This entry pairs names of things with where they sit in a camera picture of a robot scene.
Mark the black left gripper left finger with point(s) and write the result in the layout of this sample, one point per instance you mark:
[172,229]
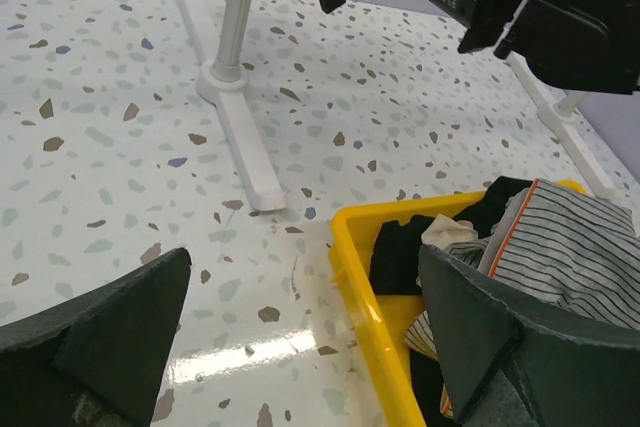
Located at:
[97,359]

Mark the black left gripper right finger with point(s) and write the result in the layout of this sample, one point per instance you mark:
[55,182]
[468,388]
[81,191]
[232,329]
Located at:
[509,359]

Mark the grey striped underwear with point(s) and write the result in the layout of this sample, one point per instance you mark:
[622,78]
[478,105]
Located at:
[570,250]

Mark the black underwear beige waistband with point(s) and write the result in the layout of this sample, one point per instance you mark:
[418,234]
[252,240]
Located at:
[489,210]

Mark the pink beige underwear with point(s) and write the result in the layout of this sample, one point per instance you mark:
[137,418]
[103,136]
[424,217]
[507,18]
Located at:
[444,231]

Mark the white clothes rack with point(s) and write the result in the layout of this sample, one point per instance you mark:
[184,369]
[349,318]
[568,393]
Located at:
[221,82]

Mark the yellow plastic tray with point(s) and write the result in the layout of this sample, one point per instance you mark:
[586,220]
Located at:
[408,383]

